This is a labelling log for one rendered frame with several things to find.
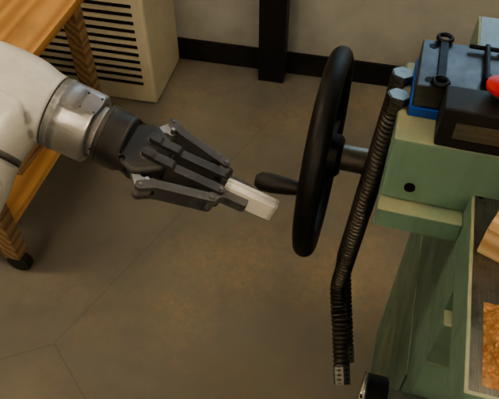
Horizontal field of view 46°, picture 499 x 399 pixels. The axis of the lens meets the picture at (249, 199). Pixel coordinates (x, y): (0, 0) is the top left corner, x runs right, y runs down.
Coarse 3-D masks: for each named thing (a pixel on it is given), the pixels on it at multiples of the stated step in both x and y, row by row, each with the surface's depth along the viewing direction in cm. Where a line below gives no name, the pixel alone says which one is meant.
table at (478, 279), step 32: (480, 32) 84; (384, 224) 68; (416, 224) 67; (448, 224) 65; (480, 224) 61; (480, 256) 59; (480, 288) 56; (480, 320) 54; (480, 352) 52; (448, 384) 56; (480, 384) 50
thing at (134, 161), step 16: (112, 112) 70; (128, 112) 72; (112, 128) 69; (128, 128) 70; (144, 128) 74; (160, 128) 75; (96, 144) 69; (112, 144) 69; (128, 144) 72; (144, 144) 72; (96, 160) 71; (112, 160) 70; (128, 160) 70; (144, 160) 71; (128, 176) 71; (144, 176) 72; (160, 176) 73
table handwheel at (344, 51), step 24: (336, 48) 75; (336, 72) 69; (336, 96) 68; (312, 120) 68; (336, 120) 90; (312, 144) 67; (336, 144) 78; (312, 168) 67; (336, 168) 79; (360, 168) 79; (312, 192) 68; (312, 216) 70; (312, 240) 74
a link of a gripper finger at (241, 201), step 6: (228, 192) 73; (216, 198) 72; (222, 198) 73; (228, 198) 73; (234, 198) 73; (240, 198) 73; (204, 204) 72; (210, 204) 71; (228, 204) 73; (234, 204) 73; (240, 204) 73; (246, 204) 73; (240, 210) 74
